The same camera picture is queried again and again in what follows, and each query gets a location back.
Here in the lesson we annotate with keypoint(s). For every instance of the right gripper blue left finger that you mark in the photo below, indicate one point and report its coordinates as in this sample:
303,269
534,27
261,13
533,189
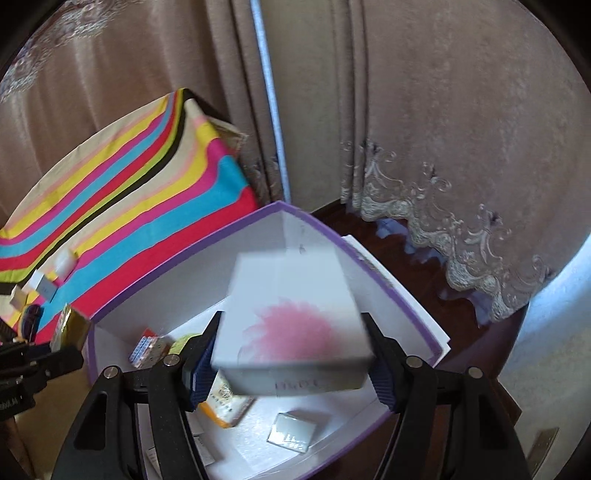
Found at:
197,372

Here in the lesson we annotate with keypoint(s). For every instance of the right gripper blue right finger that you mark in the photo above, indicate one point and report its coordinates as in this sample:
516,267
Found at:
388,367

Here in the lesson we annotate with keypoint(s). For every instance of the white box pink flower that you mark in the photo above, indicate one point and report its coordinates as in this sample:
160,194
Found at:
290,326

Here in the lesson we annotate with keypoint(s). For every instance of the small silver taped box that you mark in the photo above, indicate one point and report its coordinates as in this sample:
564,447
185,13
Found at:
291,433

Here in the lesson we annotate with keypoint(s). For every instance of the green fuzzy ball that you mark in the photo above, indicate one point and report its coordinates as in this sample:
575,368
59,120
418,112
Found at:
178,344

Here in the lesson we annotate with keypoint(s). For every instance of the orange white carton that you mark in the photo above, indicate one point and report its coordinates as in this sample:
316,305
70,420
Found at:
222,406

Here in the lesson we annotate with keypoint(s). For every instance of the colourful dotted small box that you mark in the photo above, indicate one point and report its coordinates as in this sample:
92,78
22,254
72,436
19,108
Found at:
149,350

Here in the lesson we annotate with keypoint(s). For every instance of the gold yellow box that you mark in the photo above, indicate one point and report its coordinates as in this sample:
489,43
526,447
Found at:
71,330

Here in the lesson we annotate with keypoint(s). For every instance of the small white cube box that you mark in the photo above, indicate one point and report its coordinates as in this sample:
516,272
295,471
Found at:
18,299

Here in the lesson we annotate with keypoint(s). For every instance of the white box blue side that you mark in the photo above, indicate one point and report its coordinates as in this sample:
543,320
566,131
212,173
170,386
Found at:
42,285

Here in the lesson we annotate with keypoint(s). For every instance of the striped colourful cloth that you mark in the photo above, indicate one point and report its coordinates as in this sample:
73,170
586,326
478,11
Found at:
124,201

